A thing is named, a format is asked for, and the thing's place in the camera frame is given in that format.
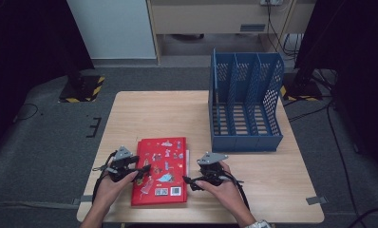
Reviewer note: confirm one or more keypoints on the beige desk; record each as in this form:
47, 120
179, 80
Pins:
203, 19

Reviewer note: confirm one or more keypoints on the person's right hand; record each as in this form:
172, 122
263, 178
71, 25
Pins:
228, 193

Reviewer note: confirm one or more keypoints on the black stand with striped base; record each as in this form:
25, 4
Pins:
82, 90
304, 90

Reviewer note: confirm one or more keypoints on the white power strip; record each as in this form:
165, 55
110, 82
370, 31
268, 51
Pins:
271, 2

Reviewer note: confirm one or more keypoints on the black curtain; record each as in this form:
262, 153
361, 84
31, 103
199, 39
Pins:
361, 63
25, 47

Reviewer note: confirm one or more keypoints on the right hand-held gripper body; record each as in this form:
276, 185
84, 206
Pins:
214, 167

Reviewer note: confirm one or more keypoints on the white cabinet panel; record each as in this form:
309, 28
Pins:
114, 28

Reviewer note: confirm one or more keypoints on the blue plastic file rack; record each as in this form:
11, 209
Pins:
247, 142

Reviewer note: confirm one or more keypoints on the grey tape piece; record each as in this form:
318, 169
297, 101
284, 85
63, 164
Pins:
84, 199
316, 200

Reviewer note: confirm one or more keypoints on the black floor marking tape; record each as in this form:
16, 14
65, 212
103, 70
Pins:
94, 126

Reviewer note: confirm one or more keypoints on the person's left hand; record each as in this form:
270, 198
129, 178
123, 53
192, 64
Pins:
109, 191

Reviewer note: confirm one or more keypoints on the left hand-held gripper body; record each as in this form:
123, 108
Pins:
123, 158

